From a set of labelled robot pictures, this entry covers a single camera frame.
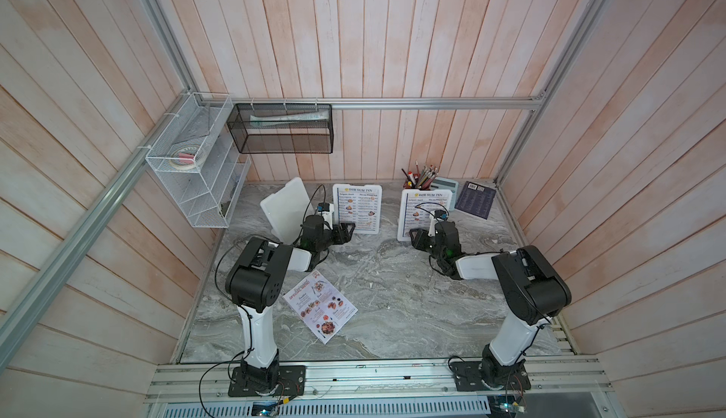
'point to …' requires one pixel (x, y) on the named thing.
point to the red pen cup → (420, 181)
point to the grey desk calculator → (443, 183)
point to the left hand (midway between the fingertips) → (349, 227)
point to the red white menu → (322, 307)
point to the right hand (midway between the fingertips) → (413, 230)
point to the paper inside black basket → (258, 121)
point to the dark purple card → (475, 199)
